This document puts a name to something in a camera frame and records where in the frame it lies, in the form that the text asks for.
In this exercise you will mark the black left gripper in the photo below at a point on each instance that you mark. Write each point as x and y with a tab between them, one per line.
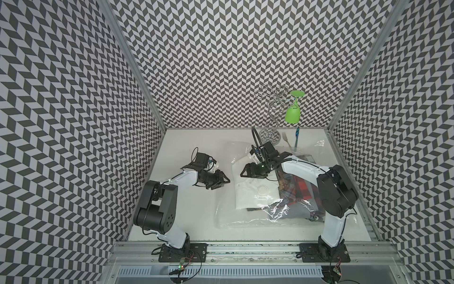
219	180

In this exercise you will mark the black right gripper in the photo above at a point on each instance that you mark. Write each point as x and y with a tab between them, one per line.
254	172

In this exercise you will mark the multicolour plaid shirt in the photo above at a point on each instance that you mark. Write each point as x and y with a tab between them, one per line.
294	189

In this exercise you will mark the clear vacuum bag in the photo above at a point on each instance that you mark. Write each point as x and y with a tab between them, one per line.
229	217

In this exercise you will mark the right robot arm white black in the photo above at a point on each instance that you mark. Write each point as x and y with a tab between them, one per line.
337	195

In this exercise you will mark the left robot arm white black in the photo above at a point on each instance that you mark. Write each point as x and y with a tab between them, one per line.
157	206

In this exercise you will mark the metal fork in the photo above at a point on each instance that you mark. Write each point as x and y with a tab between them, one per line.
285	138

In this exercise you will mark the grey folded garment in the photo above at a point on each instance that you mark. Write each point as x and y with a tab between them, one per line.
299	210

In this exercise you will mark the green plastic wine glass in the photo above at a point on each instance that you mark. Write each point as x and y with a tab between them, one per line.
293	112

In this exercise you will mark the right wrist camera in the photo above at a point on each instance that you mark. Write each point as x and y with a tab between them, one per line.
264	153

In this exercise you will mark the wire glass rack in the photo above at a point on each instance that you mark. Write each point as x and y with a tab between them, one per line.
275	97

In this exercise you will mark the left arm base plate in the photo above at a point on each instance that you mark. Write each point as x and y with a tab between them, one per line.
194	251

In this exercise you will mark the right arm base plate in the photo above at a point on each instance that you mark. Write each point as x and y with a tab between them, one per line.
320	253

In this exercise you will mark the aluminium front rail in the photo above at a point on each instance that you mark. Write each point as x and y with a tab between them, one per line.
368	253

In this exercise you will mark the aluminium corner post left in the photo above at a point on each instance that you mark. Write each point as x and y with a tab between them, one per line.
111	20

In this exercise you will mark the aluminium corner post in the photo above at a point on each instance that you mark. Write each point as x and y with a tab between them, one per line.
391	21
111	20

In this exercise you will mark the aluminium corner post right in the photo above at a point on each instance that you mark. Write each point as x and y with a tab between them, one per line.
391	21

